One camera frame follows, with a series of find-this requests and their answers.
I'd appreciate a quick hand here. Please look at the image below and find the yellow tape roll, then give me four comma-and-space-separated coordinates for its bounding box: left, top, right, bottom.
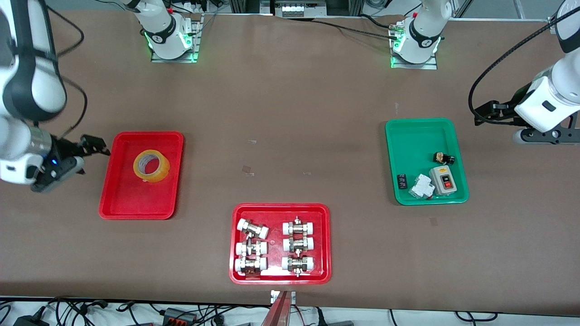
132, 149, 171, 183

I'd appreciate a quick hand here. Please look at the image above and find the empty-type red plastic tray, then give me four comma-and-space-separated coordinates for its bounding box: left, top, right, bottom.
98, 131, 185, 221

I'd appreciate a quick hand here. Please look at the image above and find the green plastic tray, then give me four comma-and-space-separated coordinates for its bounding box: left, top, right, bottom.
385, 117, 470, 206

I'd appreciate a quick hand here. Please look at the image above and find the red tray with fittings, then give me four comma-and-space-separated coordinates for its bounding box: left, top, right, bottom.
229, 203, 332, 285

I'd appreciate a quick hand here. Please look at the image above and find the white circuit breaker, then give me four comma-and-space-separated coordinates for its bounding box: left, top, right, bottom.
408, 173, 436, 201

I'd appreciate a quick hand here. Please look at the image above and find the white metal pipe fitting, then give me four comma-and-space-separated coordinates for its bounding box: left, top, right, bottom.
282, 236, 315, 253
281, 255, 315, 277
234, 257, 268, 276
237, 218, 270, 240
282, 217, 316, 236
235, 240, 268, 258

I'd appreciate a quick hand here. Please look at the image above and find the black plug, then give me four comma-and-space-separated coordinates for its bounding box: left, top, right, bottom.
13, 307, 51, 326

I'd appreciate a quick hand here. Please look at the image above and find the black power adapter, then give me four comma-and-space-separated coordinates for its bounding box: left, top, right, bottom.
162, 307, 198, 325

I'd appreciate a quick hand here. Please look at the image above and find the white power strip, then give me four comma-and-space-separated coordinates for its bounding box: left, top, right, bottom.
274, 0, 328, 18

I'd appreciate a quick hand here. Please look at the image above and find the red aluminium profile bar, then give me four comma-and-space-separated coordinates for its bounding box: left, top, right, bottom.
260, 291, 291, 326

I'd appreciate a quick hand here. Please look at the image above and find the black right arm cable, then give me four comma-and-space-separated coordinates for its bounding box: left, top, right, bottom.
44, 5, 88, 137

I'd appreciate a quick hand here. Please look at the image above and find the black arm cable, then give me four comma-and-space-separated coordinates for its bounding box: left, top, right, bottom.
468, 4, 580, 122
44, 5, 88, 137

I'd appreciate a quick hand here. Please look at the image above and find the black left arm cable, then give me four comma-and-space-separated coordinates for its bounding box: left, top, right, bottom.
468, 4, 580, 122

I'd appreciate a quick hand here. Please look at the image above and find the grey switch box red button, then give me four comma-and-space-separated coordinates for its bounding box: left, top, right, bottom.
428, 165, 459, 197

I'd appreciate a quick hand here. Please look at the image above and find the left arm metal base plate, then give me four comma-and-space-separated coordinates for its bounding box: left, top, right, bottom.
390, 22, 439, 70

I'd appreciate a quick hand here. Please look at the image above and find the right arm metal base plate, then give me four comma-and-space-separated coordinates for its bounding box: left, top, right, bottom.
150, 13, 203, 63

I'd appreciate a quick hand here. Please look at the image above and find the black cable on table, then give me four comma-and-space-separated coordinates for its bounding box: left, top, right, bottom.
313, 14, 401, 39

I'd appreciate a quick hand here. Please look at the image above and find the silver profile bracket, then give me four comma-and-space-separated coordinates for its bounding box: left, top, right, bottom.
270, 290, 296, 305

